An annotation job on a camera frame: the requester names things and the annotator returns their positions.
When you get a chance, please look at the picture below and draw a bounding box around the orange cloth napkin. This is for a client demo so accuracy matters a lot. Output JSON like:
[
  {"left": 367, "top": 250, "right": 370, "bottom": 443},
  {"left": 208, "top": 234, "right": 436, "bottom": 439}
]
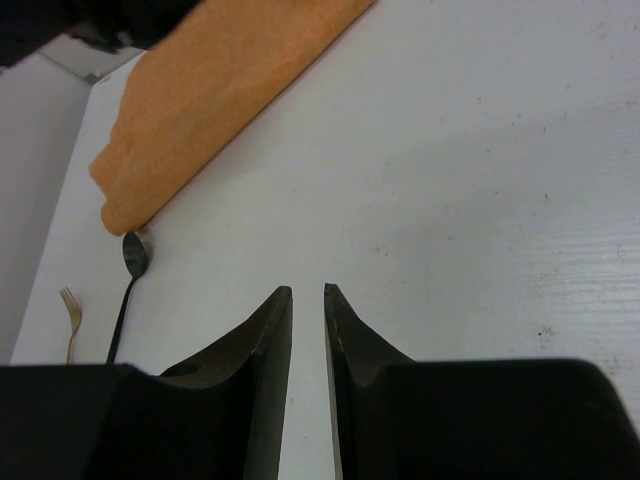
[{"left": 89, "top": 0, "right": 372, "bottom": 236}]

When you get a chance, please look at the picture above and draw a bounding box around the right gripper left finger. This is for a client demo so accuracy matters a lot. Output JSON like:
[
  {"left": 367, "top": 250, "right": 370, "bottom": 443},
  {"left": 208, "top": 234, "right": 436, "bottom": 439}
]
[{"left": 160, "top": 286, "right": 293, "bottom": 479}]

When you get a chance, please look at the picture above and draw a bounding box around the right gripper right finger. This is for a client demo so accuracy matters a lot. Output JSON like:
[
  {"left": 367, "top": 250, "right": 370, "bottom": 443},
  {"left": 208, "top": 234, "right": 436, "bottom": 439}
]
[{"left": 324, "top": 283, "right": 414, "bottom": 479}]

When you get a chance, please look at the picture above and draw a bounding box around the black spoon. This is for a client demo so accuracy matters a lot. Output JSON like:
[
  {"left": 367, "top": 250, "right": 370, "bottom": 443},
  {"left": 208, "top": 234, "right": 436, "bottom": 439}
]
[{"left": 106, "top": 232, "right": 150, "bottom": 365}]

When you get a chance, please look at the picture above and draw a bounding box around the gold fork black handle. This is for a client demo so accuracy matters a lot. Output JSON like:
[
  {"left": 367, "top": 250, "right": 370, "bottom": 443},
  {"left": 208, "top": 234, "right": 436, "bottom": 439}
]
[{"left": 59, "top": 287, "right": 82, "bottom": 365}]

